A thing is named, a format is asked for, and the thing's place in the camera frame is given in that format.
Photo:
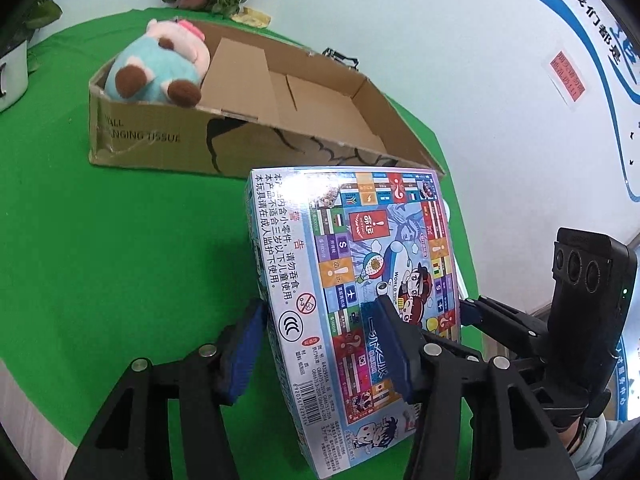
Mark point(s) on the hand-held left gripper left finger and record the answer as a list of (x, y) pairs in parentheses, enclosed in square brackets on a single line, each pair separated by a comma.
[(247, 350)]

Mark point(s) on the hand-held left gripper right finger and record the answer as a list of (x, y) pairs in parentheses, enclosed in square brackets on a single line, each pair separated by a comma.
[(395, 350)]

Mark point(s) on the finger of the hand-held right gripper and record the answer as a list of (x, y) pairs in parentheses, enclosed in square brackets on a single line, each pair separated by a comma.
[(500, 312), (515, 346)]

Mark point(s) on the colourful board game box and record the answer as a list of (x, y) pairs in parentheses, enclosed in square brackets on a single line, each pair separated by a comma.
[(360, 260)]

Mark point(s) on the brown cardboard box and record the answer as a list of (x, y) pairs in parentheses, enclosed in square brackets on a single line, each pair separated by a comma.
[(150, 135)]

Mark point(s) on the person's right forearm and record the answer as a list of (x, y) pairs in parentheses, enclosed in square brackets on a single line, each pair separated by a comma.
[(595, 447)]

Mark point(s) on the green tablecloth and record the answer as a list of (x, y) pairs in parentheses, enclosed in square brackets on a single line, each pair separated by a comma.
[(100, 260)]

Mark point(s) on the pink and blue plush toy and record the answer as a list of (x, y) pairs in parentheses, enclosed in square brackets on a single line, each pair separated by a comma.
[(150, 70)]

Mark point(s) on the black clip tool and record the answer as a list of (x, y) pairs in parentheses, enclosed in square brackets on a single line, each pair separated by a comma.
[(345, 57)]

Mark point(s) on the leafy green potted plant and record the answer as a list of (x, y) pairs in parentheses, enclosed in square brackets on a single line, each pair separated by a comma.
[(42, 12)]

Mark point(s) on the red wall note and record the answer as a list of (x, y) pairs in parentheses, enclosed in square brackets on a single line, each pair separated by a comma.
[(567, 77)]

